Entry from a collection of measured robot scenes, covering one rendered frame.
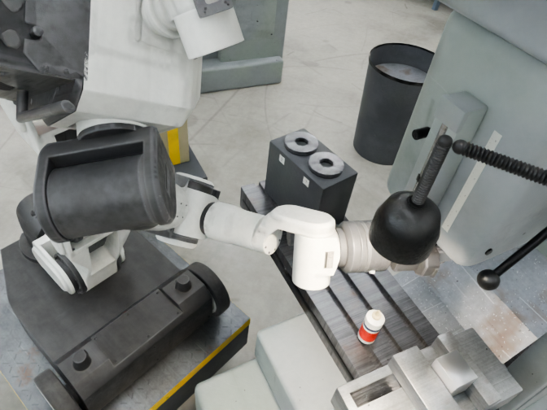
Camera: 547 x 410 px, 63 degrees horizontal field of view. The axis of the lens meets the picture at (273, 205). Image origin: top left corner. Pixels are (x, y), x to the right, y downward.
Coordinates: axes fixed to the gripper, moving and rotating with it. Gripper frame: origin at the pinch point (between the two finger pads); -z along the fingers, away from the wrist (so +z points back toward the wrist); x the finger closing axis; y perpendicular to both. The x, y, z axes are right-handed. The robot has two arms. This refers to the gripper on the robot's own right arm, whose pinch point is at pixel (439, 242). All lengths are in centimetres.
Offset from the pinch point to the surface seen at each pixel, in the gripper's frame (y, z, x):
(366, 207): 123, -57, 124
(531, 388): 52, -43, -9
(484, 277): -9.8, 3.4, -14.1
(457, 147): -34.2, 19.1, -16.1
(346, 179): 15.1, 5.0, 33.0
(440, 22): 122, -216, 385
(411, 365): 22.4, 2.2, -12.1
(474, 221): -17.0, 6.2, -10.1
